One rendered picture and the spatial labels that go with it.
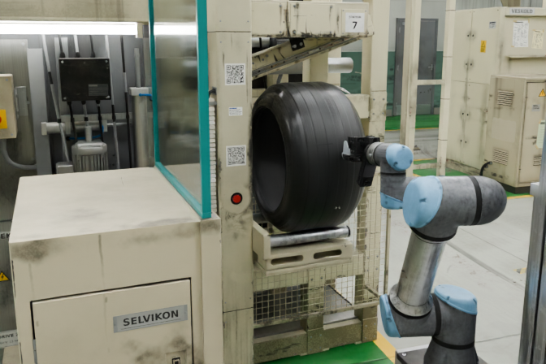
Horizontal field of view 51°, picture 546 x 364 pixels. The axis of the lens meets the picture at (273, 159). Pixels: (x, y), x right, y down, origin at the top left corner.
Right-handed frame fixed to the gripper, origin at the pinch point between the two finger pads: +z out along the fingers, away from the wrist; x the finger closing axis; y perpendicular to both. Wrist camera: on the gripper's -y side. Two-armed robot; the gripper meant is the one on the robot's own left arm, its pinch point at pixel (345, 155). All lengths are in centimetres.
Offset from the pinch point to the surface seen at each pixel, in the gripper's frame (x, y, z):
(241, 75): 30.5, 29.3, 17.8
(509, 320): -149, -116, 82
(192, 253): 69, -10, -62
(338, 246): -3.7, -36.2, 14.9
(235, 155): 33.5, 0.9, 20.8
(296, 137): 15.9, 6.9, 5.1
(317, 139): 9.6, 6.1, 2.2
